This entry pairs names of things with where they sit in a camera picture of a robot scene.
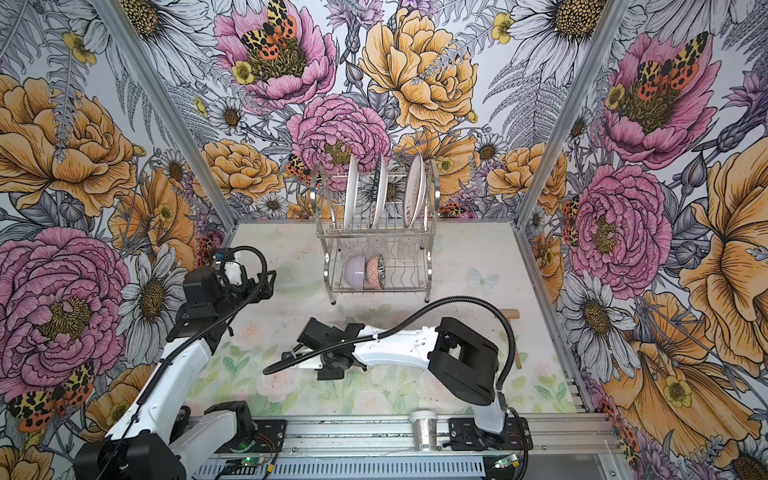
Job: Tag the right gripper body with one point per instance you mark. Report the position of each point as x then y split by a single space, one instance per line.
329 370

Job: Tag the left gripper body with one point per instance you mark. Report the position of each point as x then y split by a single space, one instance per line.
248 294

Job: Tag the lavender bowl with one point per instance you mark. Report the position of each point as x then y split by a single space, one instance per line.
354 273

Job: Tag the green rimmed white plate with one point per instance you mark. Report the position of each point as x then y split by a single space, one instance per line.
351 193

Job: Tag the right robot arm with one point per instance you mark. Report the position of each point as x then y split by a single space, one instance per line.
461 359

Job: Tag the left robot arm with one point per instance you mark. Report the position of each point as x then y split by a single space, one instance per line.
150 441

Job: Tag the chrome two-tier dish rack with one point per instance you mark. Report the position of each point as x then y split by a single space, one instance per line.
407 252

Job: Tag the dark rimmed white plate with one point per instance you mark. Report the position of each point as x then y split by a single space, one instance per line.
380 200

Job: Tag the pink patterned white plate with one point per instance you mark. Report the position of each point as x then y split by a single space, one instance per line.
414 191

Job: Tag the small wooden mallet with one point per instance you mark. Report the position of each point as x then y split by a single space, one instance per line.
512 316

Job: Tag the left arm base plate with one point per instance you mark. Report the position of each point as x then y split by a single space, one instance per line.
268 437

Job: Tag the white cylinder on rail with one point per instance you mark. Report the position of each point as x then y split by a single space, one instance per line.
424 430

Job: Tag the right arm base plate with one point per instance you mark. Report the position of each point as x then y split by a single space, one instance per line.
464 435

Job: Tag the aluminium front rail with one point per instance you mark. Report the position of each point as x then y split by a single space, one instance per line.
392 435

